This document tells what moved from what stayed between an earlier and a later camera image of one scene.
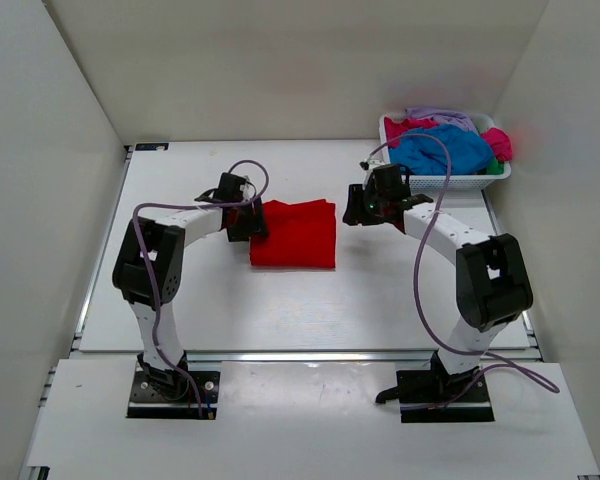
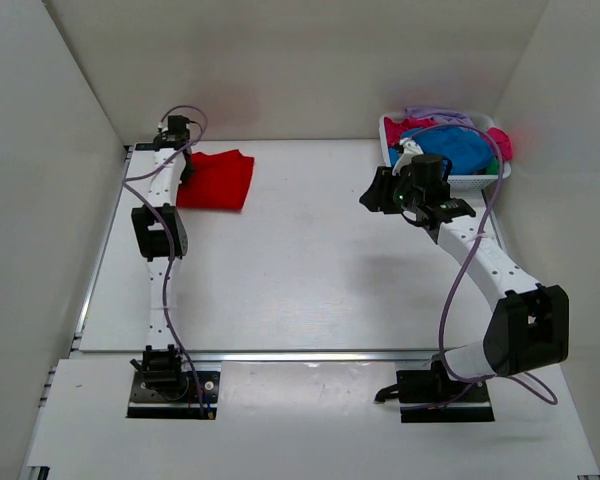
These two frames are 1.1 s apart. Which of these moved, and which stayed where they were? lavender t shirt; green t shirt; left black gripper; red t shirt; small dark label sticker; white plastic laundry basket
Moved: left black gripper; red t shirt
Stayed: lavender t shirt; white plastic laundry basket; green t shirt; small dark label sticker
